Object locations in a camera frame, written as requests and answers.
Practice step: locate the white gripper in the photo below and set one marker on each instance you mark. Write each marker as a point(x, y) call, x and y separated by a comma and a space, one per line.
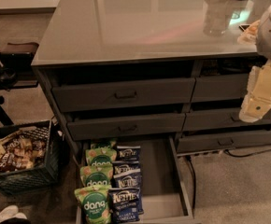
point(257, 100)

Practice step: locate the blue kettle chip bag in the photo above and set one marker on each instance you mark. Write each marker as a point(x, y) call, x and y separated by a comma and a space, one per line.
point(124, 204)
point(128, 179)
point(124, 166)
point(125, 153)

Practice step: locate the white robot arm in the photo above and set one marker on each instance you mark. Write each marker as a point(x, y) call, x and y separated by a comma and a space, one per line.
point(263, 39)

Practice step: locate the top right grey drawer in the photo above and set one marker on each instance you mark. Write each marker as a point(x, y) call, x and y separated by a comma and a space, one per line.
point(219, 88)

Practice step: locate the grey drawer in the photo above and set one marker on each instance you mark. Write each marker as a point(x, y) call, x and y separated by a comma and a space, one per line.
point(219, 88)
point(123, 94)
point(125, 126)
point(218, 118)
point(206, 142)

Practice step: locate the middle right grey drawer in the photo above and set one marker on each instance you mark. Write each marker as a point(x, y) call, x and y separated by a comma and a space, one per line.
point(218, 118)

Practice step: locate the top left grey drawer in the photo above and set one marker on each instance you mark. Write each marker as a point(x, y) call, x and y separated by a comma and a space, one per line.
point(123, 94)

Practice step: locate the bottom right grey drawer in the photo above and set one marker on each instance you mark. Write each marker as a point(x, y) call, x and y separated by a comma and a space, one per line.
point(206, 142)

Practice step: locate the middle left grey drawer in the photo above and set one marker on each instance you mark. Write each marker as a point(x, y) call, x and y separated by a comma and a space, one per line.
point(125, 126)

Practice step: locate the grey counter cabinet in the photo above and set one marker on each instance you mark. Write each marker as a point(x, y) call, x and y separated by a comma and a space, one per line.
point(101, 41)

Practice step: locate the back green Dang bag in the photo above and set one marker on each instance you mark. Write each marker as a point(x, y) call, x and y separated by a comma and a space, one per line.
point(103, 143)

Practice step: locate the green dang bag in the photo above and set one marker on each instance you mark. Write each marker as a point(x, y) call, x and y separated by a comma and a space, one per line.
point(94, 203)
point(100, 156)
point(96, 175)
point(103, 143)

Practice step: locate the front green Dang bag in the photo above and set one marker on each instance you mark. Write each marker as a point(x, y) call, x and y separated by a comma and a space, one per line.
point(94, 203)

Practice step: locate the black white marker board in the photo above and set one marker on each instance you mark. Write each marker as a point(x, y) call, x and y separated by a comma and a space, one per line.
point(249, 34)

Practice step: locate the black chair with armrest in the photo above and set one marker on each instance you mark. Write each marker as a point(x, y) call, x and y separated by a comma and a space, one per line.
point(16, 71)

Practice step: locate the dark green plastic crate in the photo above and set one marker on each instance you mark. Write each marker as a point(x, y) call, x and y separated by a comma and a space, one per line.
point(43, 174)

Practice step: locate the brown snack bags pile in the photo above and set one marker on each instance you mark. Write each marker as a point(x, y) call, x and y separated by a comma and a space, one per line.
point(23, 149)

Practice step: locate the white shoe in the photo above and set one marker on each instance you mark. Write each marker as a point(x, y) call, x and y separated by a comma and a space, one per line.
point(12, 215)

